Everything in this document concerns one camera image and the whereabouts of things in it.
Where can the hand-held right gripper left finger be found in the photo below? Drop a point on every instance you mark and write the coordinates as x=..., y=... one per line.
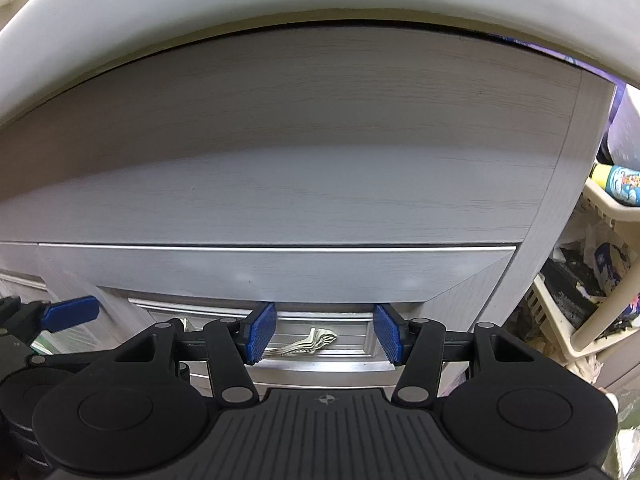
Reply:
x=259, y=332

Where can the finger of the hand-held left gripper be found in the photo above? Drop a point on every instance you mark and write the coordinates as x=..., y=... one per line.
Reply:
x=60, y=361
x=70, y=312

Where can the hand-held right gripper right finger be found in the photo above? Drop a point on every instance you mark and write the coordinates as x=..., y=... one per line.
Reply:
x=387, y=332

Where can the grey plain-front drawer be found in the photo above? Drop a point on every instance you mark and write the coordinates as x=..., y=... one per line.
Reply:
x=300, y=135

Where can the grey drawer with inset panel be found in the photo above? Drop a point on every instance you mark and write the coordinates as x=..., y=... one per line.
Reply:
x=300, y=270

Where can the beige plastic storage rack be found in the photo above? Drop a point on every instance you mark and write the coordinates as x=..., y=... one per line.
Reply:
x=595, y=331

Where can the blue white printed packet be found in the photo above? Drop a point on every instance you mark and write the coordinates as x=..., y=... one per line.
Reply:
x=607, y=266

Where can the bottle with blue cartoon label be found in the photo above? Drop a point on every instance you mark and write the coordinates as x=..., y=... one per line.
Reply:
x=620, y=183

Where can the purple tissue multipack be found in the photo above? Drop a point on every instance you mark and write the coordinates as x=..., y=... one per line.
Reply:
x=627, y=135

